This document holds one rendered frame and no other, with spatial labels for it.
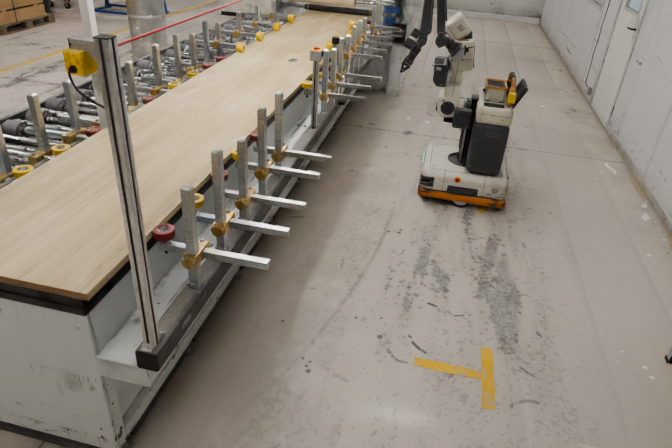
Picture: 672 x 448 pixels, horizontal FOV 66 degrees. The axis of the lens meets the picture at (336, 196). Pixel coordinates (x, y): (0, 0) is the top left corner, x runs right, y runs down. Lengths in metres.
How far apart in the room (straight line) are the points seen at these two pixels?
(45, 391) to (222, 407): 0.74
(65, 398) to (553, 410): 2.10
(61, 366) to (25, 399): 0.32
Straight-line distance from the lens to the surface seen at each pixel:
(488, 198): 4.15
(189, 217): 1.91
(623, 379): 3.15
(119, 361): 1.98
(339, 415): 2.55
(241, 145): 2.28
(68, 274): 1.93
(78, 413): 2.34
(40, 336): 2.12
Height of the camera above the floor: 2.00
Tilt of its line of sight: 29 degrees down
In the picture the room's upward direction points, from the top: 4 degrees clockwise
